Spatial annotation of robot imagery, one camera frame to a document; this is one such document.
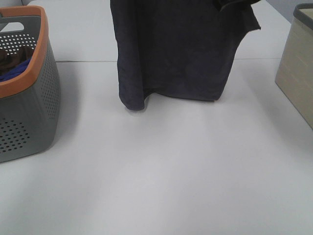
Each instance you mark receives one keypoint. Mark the dark navy towel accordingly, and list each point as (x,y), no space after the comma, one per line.
(177,48)

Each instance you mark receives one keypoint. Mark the grey basket with orange rim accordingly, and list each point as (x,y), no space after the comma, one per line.
(30,101)

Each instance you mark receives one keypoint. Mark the beige fabric storage box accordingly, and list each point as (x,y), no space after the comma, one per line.
(295,73)

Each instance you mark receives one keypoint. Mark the blue cloth in basket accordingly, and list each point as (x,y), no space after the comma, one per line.
(16,71)

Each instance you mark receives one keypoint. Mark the brown cloth in basket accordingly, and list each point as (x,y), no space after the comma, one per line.
(9,61)

